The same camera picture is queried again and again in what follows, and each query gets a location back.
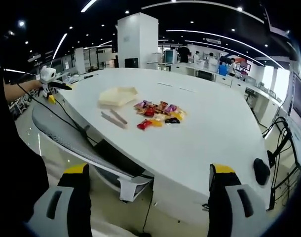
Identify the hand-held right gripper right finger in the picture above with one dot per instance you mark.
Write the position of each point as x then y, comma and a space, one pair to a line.
229, 212

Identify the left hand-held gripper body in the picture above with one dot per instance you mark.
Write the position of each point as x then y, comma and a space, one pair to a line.
48, 74

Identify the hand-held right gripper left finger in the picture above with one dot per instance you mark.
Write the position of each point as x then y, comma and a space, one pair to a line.
66, 212

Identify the cream plastic container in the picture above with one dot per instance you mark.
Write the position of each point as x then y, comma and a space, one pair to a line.
117, 96

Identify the metal food tongs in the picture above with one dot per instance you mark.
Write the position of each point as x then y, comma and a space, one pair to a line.
116, 119

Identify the pile of food packets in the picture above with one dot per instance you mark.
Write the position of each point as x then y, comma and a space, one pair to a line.
160, 112

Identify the black computer mouse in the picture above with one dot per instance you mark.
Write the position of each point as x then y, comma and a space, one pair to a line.
262, 171

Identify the grey mesh office chair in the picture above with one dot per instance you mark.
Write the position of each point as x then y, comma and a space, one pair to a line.
74, 145

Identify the person's dark clothing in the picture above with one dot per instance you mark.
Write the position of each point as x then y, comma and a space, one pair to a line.
12, 148

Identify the small black screen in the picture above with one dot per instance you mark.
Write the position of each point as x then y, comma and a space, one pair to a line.
131, 62

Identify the white square pillar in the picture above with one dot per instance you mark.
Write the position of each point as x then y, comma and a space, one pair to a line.
137, 39

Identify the computer monitor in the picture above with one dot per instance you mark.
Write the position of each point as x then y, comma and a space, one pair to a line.
297, 111

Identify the blue box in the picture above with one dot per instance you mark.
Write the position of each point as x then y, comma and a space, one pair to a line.
222, 69

